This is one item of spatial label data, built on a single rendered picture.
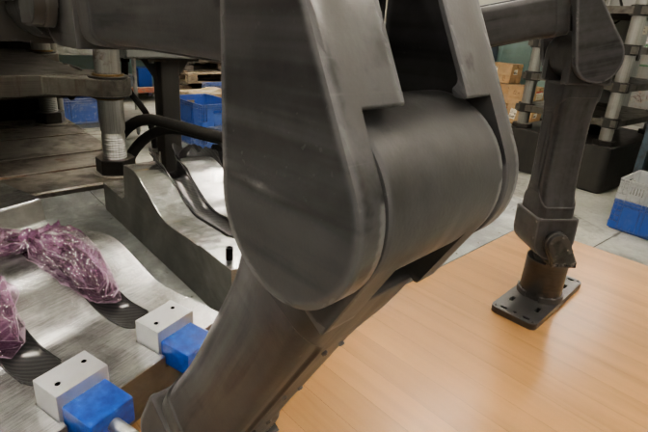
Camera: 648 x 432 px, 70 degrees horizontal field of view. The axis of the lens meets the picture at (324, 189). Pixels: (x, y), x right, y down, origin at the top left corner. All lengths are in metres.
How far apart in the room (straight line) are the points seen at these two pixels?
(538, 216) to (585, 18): 0.27
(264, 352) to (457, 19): 0.16
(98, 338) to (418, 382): 0.37
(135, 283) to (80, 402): 0.21
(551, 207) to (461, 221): 0.59
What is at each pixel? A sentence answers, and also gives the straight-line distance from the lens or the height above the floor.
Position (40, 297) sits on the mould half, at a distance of 0.63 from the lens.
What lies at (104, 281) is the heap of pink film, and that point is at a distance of 0.64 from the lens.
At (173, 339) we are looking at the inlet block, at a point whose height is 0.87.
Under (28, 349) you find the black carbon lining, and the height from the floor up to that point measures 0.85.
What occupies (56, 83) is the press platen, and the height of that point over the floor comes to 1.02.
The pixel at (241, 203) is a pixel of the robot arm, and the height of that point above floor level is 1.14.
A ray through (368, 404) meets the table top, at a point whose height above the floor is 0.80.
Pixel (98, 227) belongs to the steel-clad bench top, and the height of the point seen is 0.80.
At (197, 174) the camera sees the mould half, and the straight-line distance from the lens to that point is 0.88.
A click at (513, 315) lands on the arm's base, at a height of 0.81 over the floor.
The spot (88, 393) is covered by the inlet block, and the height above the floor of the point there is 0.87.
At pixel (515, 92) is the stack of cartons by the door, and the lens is 7.33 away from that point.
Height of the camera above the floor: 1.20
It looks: 20 degrees down
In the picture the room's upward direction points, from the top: 4 degrees clockwise
